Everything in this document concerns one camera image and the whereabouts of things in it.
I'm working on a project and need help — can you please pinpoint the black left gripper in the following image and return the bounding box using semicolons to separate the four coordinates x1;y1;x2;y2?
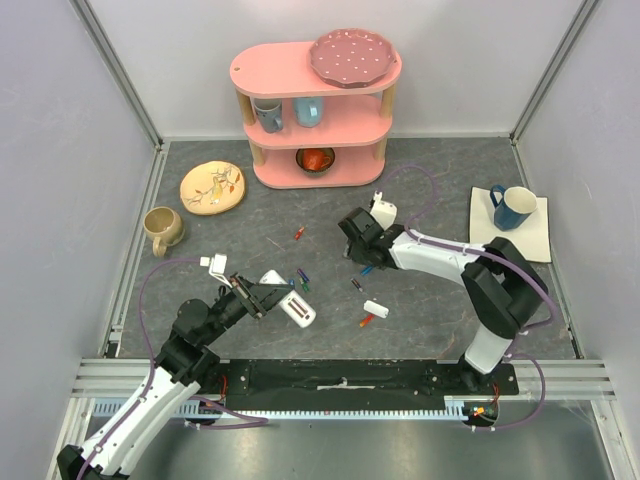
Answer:
201;272;293;345

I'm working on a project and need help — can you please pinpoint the white remote control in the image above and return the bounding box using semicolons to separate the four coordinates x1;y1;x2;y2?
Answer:
259;270;316;328

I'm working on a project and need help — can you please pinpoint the white battery cover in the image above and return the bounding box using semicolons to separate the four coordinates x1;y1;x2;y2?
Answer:
363;300;389;318

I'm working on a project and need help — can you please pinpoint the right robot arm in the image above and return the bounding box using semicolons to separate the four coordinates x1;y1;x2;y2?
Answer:
339;207;553;394

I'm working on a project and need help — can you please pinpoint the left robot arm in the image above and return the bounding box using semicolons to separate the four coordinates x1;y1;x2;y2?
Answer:
57;270;315;479

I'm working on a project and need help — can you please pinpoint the black battery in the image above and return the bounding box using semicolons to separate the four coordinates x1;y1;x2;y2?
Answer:
351;278;363;292

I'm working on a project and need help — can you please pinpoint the red orange battery near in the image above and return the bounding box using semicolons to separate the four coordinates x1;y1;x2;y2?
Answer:
359;314;375;328

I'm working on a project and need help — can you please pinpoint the dark bowl on shelf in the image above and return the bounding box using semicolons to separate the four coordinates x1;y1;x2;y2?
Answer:
295;147;335;177

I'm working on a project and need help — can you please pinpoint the red mug in bowl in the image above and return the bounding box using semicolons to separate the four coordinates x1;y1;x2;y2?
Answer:
302;149;332;172

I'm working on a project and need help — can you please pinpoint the yellow floral plate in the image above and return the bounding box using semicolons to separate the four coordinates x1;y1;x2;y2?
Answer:
180;160;247;216

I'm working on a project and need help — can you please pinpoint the pink three-tier shelf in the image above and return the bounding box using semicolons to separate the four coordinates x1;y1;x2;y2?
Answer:
229;29;402;189

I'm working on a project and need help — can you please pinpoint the beige mug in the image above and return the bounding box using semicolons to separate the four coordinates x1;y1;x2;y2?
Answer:
143;206;185;258

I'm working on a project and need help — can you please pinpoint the light blue mug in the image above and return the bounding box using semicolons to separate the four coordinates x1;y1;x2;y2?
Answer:
293;97;324;128

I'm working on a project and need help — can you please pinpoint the dark blue mug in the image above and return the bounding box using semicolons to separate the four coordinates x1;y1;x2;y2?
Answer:
489;185;537;231

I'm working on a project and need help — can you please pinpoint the white square plate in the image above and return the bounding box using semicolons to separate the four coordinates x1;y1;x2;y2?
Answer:
469;187;551;263

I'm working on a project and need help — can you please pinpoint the grey mug on shelf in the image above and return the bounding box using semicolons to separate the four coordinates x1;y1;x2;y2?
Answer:
253;98;283;134

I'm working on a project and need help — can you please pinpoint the pink dotted plate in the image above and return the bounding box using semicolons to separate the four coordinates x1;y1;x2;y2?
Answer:
309;28;398;88

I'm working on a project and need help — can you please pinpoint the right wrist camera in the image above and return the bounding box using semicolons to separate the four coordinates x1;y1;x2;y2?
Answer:
369;191;397;230

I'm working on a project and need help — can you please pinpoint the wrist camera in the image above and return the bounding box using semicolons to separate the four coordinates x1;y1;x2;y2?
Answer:
199;253;232;287
369;191;397;230

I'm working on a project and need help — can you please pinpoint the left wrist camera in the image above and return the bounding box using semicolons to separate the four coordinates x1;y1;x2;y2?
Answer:
199;253;232;287

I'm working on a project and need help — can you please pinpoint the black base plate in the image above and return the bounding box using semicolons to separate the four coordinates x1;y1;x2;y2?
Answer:
197;359;519;410

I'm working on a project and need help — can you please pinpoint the white cable duct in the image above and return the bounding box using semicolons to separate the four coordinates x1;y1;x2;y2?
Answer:
92;397;501;426

